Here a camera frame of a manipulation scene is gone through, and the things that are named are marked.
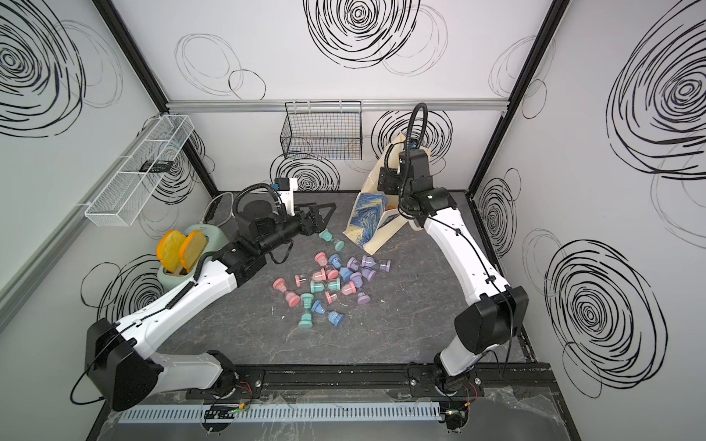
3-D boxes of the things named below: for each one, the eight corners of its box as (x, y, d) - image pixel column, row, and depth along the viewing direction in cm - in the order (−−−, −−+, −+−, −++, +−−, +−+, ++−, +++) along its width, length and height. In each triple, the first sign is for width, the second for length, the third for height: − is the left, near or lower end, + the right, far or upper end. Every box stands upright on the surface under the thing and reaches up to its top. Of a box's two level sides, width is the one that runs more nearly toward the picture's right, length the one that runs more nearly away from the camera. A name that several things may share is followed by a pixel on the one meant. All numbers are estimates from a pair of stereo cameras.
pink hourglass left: (273, 286, 93) (271, 282, 91) (282, 279, 95) (280, 275, 93) (293, 309, 88) (291, 306, 86) (302, 301, 90) (301, 298, 87)
